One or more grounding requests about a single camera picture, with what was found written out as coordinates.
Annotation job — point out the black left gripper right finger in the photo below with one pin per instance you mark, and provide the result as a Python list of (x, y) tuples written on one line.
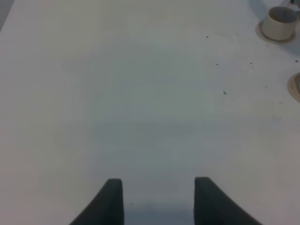
[(213, 207)]

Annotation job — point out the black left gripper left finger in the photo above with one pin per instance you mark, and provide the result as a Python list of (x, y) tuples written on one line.
[(106, 208)]

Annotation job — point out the near beige cup saucer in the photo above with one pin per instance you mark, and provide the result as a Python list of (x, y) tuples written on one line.
[(293, 86)]

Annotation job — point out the beige cup saucer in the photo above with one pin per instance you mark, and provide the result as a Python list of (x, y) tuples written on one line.
[(293, 86), (260, 34)]

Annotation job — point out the far beige cup saucer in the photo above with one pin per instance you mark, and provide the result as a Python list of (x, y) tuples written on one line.
[(260, 34)]

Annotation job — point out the far beige teacup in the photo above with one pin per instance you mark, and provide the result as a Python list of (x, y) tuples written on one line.
[(280, 23)]

